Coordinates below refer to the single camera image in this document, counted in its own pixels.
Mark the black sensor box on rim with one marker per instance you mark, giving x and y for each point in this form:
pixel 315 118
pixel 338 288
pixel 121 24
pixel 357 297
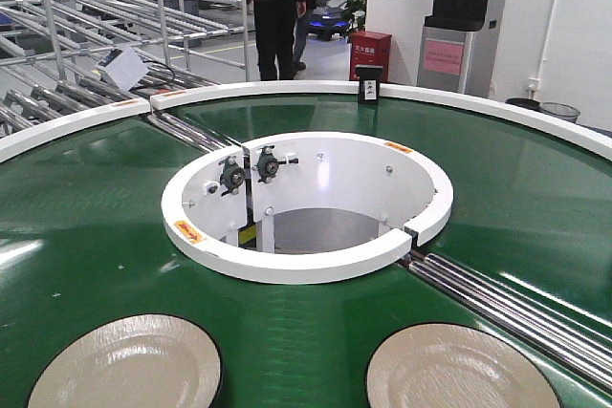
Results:
pixel 369 77

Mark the steel conveyor rollers right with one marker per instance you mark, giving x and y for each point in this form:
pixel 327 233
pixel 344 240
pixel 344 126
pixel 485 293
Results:
pixel 576 347

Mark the metal roller rack shelving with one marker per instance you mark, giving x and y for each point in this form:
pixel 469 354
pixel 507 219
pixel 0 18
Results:
pixel 50 49

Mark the beige plate black rim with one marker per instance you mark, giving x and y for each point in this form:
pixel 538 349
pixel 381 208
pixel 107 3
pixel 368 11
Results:
pixel 447 365
pixel 146 360

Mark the steel conveyor rollers left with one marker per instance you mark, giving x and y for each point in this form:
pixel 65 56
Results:
pixel 203 139

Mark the white outer conveyor rim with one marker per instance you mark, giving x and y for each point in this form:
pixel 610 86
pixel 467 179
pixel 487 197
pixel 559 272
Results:
pixel 29 138

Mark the mesh waste bin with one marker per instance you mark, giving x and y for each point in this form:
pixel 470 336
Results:
pixel 560 111

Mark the black water dispenser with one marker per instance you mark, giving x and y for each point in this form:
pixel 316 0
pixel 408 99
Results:
pixel 447 40

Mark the red fire extinguisher box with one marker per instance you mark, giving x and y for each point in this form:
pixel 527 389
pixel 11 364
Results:
pixel 369 48

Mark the steel conveyor rollers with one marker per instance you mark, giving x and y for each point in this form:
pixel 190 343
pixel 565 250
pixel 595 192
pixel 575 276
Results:
pixel 203 139
pixel 576 347

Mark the white control box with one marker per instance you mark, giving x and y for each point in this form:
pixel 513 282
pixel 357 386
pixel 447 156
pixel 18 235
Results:
pixel 122 67

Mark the blue lit mobile robot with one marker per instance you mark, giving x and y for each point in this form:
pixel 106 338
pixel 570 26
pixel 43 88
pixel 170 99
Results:
pixel 327 21

